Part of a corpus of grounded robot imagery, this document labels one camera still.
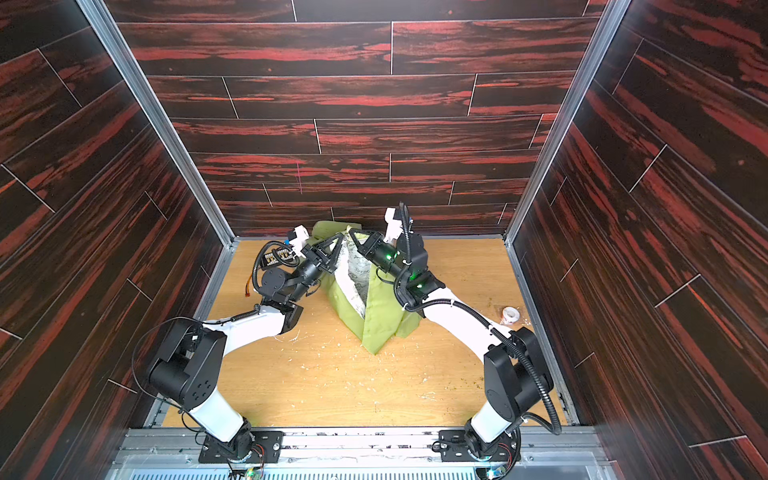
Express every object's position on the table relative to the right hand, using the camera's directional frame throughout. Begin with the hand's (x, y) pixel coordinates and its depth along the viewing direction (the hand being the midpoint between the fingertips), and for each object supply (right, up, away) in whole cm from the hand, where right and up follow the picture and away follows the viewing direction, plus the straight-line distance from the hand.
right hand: (353, 227), depth 73 cm
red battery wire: (-41, -19, +31) cm, 55 cm away
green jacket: (+1, -19, +15) cm, 24 cm away
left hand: (-2, -3, -1) cm, 4 cm away
